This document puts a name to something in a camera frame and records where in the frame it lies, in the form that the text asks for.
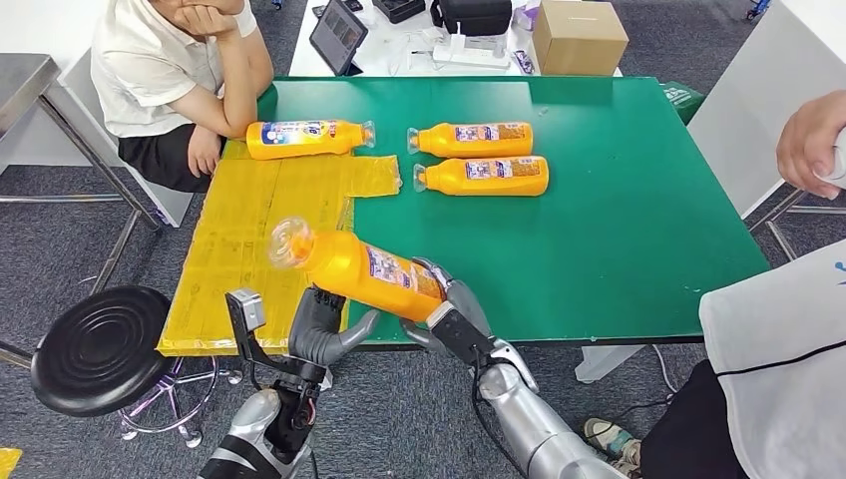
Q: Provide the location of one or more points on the small purple packet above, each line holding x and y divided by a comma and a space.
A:
523, 61

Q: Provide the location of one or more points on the green printed bag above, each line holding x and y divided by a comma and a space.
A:
682, 99

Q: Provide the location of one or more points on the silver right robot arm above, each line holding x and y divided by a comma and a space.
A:
535, 430

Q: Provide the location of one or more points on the steel table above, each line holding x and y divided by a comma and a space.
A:
20, 79

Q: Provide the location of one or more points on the black phone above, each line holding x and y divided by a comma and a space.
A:
350, 5

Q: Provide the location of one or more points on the black tray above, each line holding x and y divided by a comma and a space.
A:
398, 9

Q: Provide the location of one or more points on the black bag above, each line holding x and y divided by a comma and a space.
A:
474, 14

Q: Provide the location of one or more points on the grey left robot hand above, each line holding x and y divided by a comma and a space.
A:
317, 337

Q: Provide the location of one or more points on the white power strip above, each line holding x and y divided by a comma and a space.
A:
469, 56

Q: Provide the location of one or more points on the black tablet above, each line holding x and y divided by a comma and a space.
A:
337, 36

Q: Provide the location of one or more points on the seated person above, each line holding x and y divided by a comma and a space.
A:
145, 73

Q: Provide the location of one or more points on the black round stool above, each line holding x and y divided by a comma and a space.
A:
99, 350

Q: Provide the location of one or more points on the orange detergent bottle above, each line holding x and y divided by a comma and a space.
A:
304, 140
486, 177
350, 268
479, 140

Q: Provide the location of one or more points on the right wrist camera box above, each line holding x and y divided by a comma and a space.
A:
463, 334

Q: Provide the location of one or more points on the white table leg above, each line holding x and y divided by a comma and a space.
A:
598, 363

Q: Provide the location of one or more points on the standing person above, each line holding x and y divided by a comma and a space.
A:
780, 370

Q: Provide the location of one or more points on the brown cardboard box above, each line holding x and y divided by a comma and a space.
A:
578, 36

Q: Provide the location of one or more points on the white bench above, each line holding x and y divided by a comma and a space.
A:
168, 208

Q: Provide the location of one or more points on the yellow taped cardboard sheet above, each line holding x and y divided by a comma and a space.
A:
231, 251

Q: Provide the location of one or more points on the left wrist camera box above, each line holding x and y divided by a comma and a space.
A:
248, 309

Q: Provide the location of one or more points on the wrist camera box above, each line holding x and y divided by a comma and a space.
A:
463, 334
248, 309

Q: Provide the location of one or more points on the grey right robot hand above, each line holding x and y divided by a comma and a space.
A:
469, 304

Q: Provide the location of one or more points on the yellow sheet scrap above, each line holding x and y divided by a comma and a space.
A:
8, 463

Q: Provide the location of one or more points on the white side table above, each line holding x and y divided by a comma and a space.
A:
760, 99

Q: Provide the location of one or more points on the purple white tissue pack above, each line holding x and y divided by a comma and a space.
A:
527, 14

